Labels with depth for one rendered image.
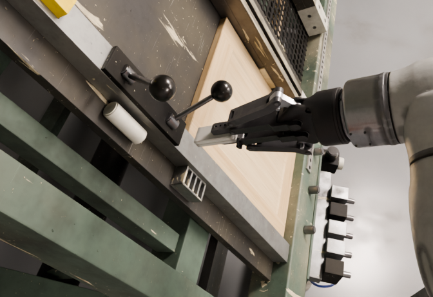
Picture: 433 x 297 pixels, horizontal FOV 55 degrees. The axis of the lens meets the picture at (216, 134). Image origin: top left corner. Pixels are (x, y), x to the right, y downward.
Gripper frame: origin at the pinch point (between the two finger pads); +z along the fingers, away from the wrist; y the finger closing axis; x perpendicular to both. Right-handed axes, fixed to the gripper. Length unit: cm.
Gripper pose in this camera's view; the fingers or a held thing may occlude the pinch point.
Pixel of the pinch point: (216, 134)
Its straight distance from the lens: 64.9
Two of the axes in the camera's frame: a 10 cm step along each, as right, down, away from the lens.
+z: -8.4, 1.3, 5.2
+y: 4.9, 5.9, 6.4
